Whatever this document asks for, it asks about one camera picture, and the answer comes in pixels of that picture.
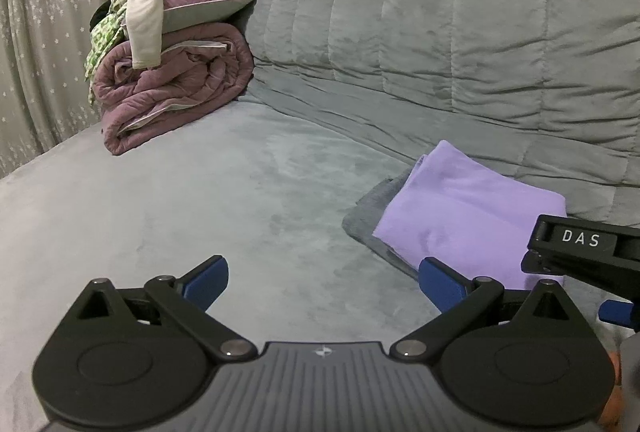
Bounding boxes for person's right hand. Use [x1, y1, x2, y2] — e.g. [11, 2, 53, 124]
[599, 352, 624, 432]

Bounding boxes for grey star curtain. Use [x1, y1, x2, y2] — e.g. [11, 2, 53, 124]
[1, 0, 104, 174]

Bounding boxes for grey quilted headboard cover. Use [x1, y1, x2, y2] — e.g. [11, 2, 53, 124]
[245, 0, 639, 226]

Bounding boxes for purple pants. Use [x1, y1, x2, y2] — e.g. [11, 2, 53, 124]
[372, 139, 569, 293]

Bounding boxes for green patterned garment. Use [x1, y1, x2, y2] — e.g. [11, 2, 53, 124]
[85, 0, 128, 105]

